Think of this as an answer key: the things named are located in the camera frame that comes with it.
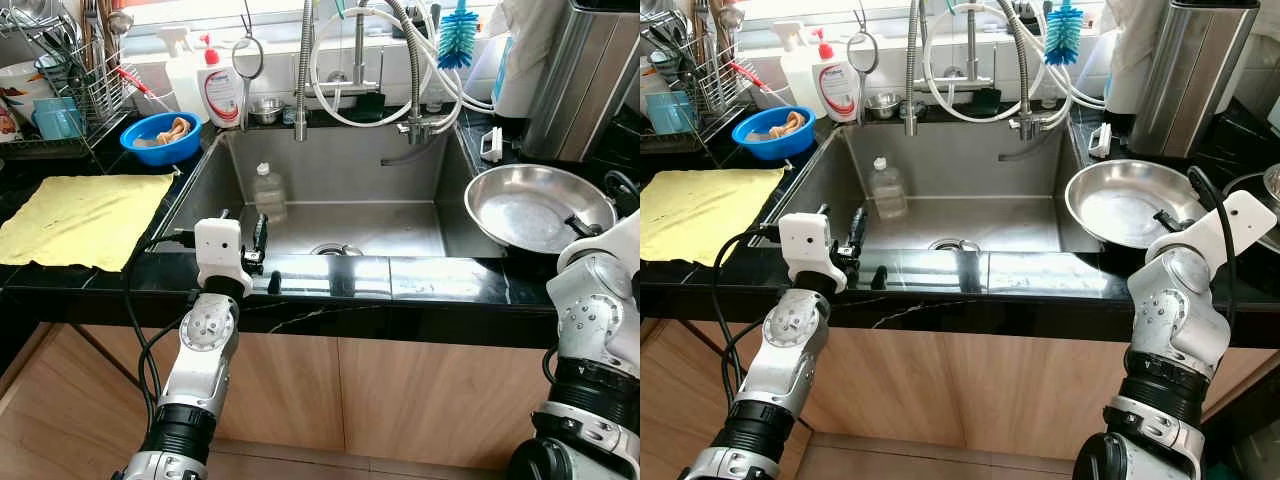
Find steel wire dish rack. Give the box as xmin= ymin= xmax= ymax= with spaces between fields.
xmin=0 ymin=0 xmax=136 ymax=161
xmin=640 ymin=0 xmax=756 ymax=153

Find clear plastic bottle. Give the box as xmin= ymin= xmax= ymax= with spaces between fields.
xmin=868 ymin=157 xmax=909 ymax=218
xmin=250 ymin=162 xmax=289 ymax=223

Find blue bottle brush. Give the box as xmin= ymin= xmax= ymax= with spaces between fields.
xmin=437 ymin=0 xmax=479 ymax=71
xmin=1045 ymin=0 xmax=1086 ymax=66

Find blue plastic bowl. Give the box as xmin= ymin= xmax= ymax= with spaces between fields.
xmin=732 ymin=105 xmax=816 ymax=161
xmin=120 ymin=110 xmax=204 ymax=167

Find white printed bowl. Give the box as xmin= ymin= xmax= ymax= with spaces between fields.
xmin=0 ymin=62 xmax=53 ymax=141

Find stainless steel sink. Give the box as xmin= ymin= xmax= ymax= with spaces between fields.
xmin=765 ymin=120 xmax=1096 ymax=253
xmin=150 ymin=125 xmax=501 ymax=259

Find white water hoses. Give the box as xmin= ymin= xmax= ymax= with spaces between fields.
xmin=310 ymin=5 xmax=496 ymax=129
xmin=925 ymin=3 xmax=1106 ymax=126

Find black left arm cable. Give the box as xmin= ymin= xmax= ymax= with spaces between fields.
xmin=712 ymin=228 xmax=786 ymax=421
xmin=122 ymin=232 xmax=201 ymax=421

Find white spray bottle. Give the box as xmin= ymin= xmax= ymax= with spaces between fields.
xmin=772 ymin=22 xmax=826 ymax=111
xmin=155 ymin=27 xmax=211 ymax=116

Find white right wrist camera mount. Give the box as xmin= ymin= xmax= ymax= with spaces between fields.
xmin=1145 ymin=190 xmax=1278 ymax=266
xmin=557 ymin=205 xmax=641 ymax=271

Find steel ring strainer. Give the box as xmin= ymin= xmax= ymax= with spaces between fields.
xmin=230 ymin=0 xmax=266 ymax=131
xmin=847 ymin=0 xmax=881 ymax=126

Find steel knife block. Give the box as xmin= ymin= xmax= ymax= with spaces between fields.
xmin=520 ymin=0 xmax=641 ymax=164
xmin=1128 ymin=0 xmax=1261 ymax=159

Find white soap bottle red cap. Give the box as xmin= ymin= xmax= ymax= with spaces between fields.
xmin=197 ymin=33 xmax=246 ymax=129
xmin=810 ymin=27 xmax=861 ymax=123

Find red handled brush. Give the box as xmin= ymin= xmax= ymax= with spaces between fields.
xmin=115 ymin=65 xmax=176 ymax=111
xmin=728 ymin=60 xmax=786 ymax=106

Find wooden cabinet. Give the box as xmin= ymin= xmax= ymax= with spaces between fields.
xmin=640 ymin=320 xmax=1280 ymax=466
xmin=0 ymin=320 xmax=641 ymax=471

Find yellow cloth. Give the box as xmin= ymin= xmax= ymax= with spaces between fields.
xmin=640 ymin=167 xmax=786 ymax=266
xmin=0 ymin=173 xmax=176 ymax=273

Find steel spring kitchen faucet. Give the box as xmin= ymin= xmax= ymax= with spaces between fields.
xmin=905 ymin=0 xmax=1071 ymax=139
xmin=295 ymin=0 xmax=461 ymax=143

